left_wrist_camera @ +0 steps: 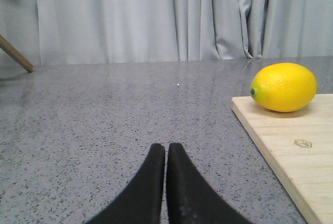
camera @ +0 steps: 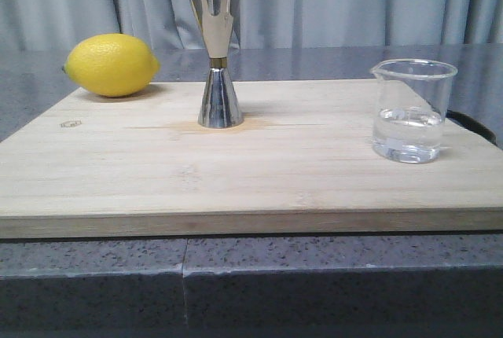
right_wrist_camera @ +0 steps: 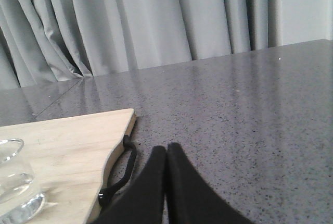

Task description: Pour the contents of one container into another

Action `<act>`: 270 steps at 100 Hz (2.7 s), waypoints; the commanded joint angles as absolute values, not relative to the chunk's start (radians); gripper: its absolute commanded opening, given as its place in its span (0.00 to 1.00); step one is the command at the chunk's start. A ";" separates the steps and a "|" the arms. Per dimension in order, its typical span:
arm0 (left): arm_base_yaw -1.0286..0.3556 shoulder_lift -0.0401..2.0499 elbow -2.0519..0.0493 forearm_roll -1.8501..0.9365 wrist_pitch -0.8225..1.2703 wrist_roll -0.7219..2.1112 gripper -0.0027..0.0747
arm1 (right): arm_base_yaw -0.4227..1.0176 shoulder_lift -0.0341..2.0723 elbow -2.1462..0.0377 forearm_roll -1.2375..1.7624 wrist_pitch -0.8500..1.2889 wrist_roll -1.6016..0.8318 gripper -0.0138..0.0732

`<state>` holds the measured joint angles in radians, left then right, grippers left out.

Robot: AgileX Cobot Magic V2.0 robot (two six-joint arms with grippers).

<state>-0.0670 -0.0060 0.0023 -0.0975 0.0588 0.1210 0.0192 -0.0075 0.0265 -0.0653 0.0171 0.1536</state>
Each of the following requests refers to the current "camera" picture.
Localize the black curved cutting board handle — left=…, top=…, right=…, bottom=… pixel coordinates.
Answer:
left=446, top=110, right=497, bottom=145

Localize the wooden cutting board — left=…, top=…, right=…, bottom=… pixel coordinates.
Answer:
left=1, top=79, right=502, bottom=239

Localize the steel double jigger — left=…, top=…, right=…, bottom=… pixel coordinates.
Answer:
left=190, top=0, right=244, bottom=129

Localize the yellow lemon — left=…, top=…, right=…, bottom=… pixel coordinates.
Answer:
left=63, top=33, right=160, bottom=97

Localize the grey curtain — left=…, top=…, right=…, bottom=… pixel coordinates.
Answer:
left=1, top=0, right=502, bottom=50

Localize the glass beaker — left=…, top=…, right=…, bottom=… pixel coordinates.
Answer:
left=371, top=59, right=457, bottom=163

